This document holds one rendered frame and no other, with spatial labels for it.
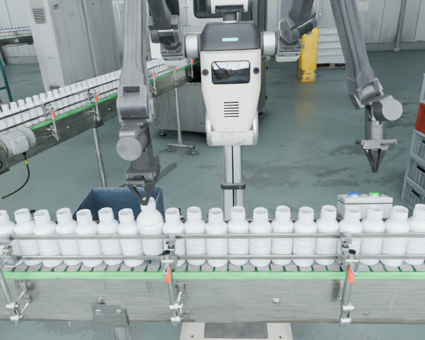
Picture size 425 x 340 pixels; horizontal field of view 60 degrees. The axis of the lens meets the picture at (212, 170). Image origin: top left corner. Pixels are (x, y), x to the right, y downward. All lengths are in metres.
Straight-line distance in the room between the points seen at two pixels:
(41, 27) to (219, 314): 6.22
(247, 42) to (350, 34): 0.51
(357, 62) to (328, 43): 9.17
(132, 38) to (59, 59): 5.89
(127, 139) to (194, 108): 4.00
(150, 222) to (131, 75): 0.37
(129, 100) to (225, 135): 0.69
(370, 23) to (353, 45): 12.49
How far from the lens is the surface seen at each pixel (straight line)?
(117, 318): 1.19
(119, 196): 1.68
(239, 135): 1.49
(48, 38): 6.87
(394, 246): 1.09
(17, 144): 2.31
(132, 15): 0.96
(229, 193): 1.64
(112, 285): 1.11
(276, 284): 1.06
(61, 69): 6.83
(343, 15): 1.07
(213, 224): 0.98
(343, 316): 1.09
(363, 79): 1.16
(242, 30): 1.49
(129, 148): 0.83
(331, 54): 10.35
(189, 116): 4.87
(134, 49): 0.92
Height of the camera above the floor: 1.67
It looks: 24 degrees down
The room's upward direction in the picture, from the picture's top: 3 degrees counter-clockwise
